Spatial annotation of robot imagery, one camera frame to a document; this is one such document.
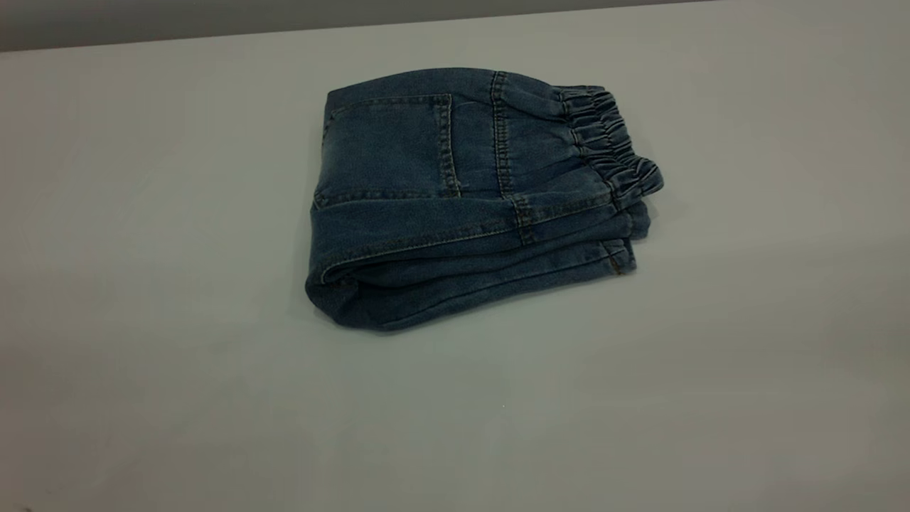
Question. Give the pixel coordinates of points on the blue denim pants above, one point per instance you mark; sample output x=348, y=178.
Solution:
x=441, y=199

